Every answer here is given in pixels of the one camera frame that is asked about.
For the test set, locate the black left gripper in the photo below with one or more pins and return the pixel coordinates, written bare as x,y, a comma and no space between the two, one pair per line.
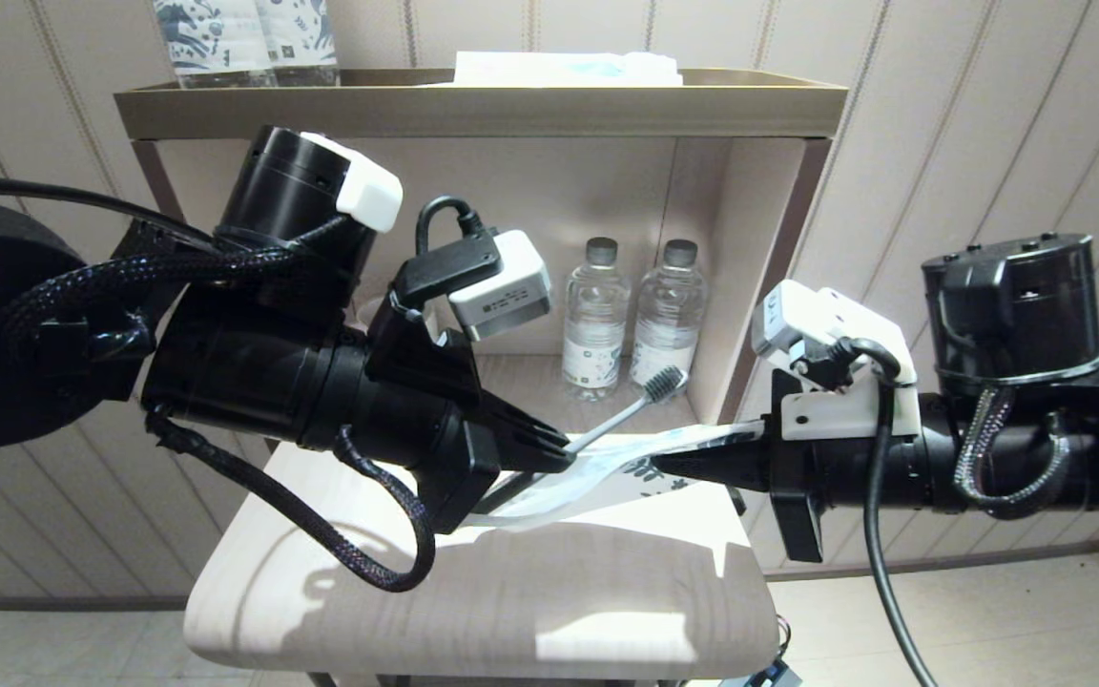
397,420

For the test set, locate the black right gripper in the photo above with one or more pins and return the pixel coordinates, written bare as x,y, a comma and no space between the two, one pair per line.
845,472

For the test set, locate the white blue-patterned plastic pouch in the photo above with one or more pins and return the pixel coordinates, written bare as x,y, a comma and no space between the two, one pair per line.
607,469

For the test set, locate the grey toothbrush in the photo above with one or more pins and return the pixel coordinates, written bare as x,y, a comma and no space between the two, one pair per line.
626,415

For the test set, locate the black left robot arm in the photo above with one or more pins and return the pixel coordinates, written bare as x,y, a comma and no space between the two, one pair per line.
244,372

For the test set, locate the black table knob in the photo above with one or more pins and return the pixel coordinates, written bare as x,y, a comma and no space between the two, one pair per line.
738,503

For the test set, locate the clear water bottle black cap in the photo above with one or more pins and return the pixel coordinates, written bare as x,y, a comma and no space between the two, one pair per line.
669,315
593,324

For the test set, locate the white ribbed ceramic mug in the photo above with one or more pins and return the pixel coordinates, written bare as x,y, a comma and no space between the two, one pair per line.
373,310

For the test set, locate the black device with blue label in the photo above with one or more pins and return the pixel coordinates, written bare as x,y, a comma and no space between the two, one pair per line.
769,673

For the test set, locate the beige wooden shelf cabinet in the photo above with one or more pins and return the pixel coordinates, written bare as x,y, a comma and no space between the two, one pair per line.
473,110

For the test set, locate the white blue flat packet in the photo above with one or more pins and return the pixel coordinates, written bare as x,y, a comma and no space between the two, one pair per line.
559,67

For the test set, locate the blue white patterned package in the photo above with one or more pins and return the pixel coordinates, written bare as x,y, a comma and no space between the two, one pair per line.
211,38
301,33

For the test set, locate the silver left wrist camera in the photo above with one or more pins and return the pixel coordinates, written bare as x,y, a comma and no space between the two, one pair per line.
511,286

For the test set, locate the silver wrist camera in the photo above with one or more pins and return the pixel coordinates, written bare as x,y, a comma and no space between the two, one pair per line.
511,286
798,315

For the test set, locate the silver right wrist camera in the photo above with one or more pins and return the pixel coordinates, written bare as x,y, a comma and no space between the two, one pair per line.
798,315

